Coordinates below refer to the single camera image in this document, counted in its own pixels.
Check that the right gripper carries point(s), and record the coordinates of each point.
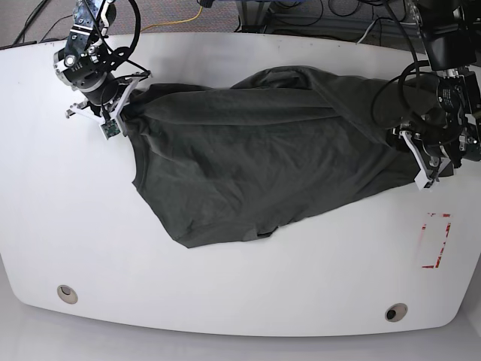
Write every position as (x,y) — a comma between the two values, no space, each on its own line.
(106,97)

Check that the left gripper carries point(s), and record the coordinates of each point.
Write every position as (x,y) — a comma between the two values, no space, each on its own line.
(431,165)

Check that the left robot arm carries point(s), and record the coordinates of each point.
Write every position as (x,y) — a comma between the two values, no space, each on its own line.
(450,34)

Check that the right table cable grommet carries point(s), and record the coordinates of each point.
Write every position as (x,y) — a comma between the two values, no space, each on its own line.
(396,312)

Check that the table cable grommet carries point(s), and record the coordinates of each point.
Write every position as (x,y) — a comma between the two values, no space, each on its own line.
(67,294)
(396,312)

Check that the dark grey t-shirt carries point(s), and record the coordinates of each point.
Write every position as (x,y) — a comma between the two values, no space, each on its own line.
(287,143)

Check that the red tape rectangle marking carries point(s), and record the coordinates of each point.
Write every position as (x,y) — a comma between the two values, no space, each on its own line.
(433,239)

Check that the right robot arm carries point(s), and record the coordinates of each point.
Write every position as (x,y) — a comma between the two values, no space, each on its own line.
(86,54)

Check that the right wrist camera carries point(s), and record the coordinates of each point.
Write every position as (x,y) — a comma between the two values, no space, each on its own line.
(110,129)

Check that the left table cable grommet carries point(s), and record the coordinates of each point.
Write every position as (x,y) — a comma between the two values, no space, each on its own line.
(67,294)

